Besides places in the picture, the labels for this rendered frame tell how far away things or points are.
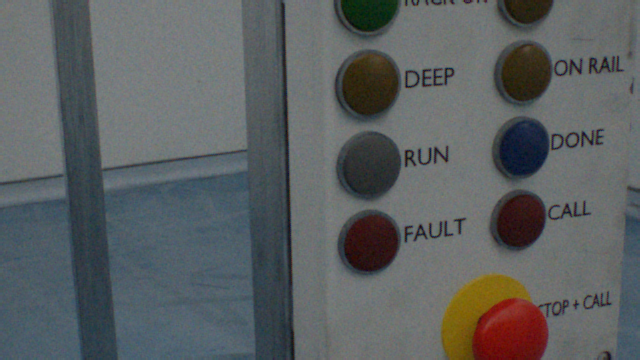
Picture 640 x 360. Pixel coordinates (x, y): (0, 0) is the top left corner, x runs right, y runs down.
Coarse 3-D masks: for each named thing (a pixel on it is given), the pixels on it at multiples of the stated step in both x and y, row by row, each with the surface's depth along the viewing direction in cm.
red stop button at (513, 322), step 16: (496, 304) 42; (512, 304) 42; (528, 304) 42; (480, 320) 42; (496, 320) 41; (512, 320) 42; (528, 320) 42; (544, 320) 43; (480, 336) 42; (496, 336) 41; (512, 336) 42; (528, 336) 42; (544, 336) 43; (480, 352) 42; (496, 352) 42; (512, 352) 42; (528, 352) 42; (544, 352) 43
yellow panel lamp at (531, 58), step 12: (516, 48) 41; (528, 48) 41; (540, 48) 42; (516, 60) 41; (528, 60) 41; (540, 60) 41; (504, 72) 41; (516, 72) 41; (528, 72) 41; (540, 72) 42; (504, 84) 41; (516, 84) 41; (528, 84) 41; (540, 84) 42; (516, 96) 42; (528, 96) 42
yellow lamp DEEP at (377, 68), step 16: (352, 64) 38; (368, 64) 38; (384, 64) 39; (352, 80) 38; (368, 80) 38; (384, 80) 39; (352, 96) 38; (368, 96) 39; (384, 96) 39; (368, 112) 39
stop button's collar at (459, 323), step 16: (464, 288) 43; (480, 288) 44; (496, 288) 44; (512, 288) 44; (464, 304) 43; (480, 304) 44; (544, 304) 46; (560, 304) 46; (576, 304) 46; (592, 304) 47; (608, 304) 47; (448, 320) 43; (464, 320) 44; (448, 336) 43; (464, 336) 44; (448, 352) 44; (464, 352) 44
